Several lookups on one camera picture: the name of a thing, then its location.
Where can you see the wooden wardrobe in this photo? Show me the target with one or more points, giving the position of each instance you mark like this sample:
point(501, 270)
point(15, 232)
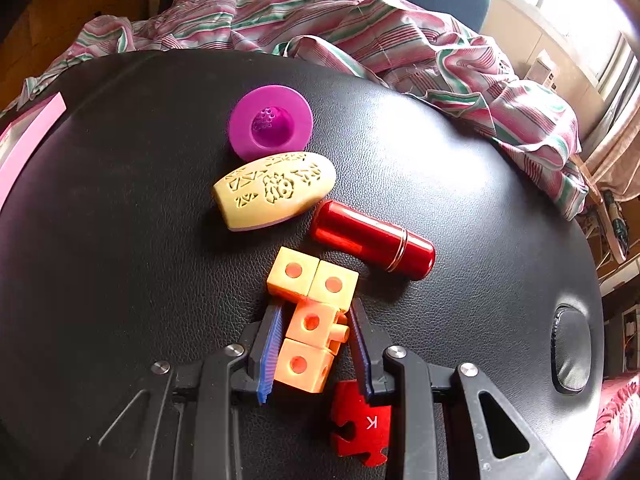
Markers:
point(30, 60)

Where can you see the pink striped blanket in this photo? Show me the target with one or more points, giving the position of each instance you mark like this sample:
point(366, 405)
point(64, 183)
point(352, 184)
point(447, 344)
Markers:
point(400, 35)

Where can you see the wooden side table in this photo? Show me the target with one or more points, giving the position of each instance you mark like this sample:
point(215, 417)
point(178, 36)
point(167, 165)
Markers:
point(617, 275)

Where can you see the red patterned cloth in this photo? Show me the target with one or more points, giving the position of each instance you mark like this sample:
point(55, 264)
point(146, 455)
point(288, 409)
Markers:
point(617, 430)

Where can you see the white box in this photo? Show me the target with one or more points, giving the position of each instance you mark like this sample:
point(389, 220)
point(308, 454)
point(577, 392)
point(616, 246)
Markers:
point(540, 72)

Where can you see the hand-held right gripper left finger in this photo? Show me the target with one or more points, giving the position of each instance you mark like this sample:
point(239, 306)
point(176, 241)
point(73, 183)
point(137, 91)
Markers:
point(270, 355)

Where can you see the orange cube blocks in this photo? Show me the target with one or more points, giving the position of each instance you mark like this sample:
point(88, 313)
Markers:
point(295, 272)

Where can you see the beige carved oval block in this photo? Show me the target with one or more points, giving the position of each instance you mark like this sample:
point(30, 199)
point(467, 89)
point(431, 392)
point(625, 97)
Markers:
point(270, 190)

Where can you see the dark green tool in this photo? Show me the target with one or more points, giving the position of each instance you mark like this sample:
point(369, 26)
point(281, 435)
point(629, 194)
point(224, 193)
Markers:
point(616, 225)

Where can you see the window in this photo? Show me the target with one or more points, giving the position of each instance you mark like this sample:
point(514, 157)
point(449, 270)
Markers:
point(550, 0)

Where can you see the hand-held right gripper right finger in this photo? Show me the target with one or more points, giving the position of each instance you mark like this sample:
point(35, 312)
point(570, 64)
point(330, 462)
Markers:
point(362, 355)

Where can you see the purple funnel toy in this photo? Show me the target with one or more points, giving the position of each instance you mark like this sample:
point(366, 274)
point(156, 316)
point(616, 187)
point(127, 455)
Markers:
point(285, 110)

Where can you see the red puzzle piece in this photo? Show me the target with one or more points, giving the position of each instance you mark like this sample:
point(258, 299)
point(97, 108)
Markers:
point(355, 430)

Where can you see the red metal cylinder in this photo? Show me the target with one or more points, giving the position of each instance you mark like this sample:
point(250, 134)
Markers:
point(370, 240)

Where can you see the black oval table plug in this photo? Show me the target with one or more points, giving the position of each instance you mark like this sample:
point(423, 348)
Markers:
point(572, 350)

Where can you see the pink cardboard box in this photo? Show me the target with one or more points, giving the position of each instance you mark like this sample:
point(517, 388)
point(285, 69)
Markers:
point(30, 135)

